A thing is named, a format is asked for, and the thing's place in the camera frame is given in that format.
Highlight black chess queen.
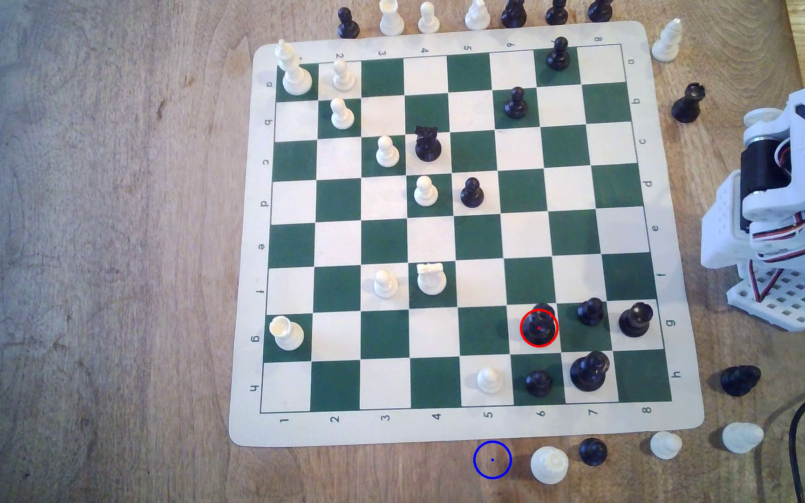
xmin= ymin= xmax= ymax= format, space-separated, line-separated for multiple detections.
xmin=523 ymin=303 xmax=557 ymax=346

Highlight green white chess mat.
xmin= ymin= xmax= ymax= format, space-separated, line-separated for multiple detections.
xmin=228 ymin=21 xmax=705 ymax=448

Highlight white chess knight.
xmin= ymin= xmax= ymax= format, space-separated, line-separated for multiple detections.
xmin=721 ymin=422 xmax=765 ymax=454
xmin=417 ymin=262 xmax=448 ymax=296

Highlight black chess knight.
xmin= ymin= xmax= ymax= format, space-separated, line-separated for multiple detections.
xmin=414 ymin=126 xmax=443 ymax=163
xmin=719 ymin=365 xmax=763 ymax=398

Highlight white chess rook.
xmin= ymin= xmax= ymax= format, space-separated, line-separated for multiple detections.
xmin=268 ymin=316 xmax=305 ymax=352

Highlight white chess king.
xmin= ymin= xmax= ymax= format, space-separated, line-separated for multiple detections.
xmin=274 ymin=39 xmax=313 ymax=96

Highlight black chess king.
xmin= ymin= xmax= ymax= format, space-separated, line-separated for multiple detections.
xmin=569 ymin=350 xmax=612 ymax=393

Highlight white chess bishop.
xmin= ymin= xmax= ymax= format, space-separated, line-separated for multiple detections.
xmin=651 ymin=18 xmax=683 ymax=64
xmin=379 ymin=0 xmax=406 ymax=37
xmin=464 ymin=0 xmax=491 ymax=32

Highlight black chess rook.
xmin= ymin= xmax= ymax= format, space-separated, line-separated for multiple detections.
xmin=618 ymin=301 xmax=654 ymax=338
xmin=671 ymin=82 xmax=707 ymax=124

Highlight white chess queen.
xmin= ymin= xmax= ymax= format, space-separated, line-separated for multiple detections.
xmin=530 ymin=446 xmax=570 ymax=486

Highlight black chess bishop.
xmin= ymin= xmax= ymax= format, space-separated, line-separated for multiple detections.
xmin=500 ymin=0 xmax=528 ymax=29

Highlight red black white servo wires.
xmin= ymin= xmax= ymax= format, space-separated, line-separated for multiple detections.
xmin=748 ymin=208 xmax=805 ymax=264

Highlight white grid base plate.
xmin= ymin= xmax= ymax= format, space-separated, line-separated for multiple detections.
xmin=726 ymin=262 xmax=805 ymax=333

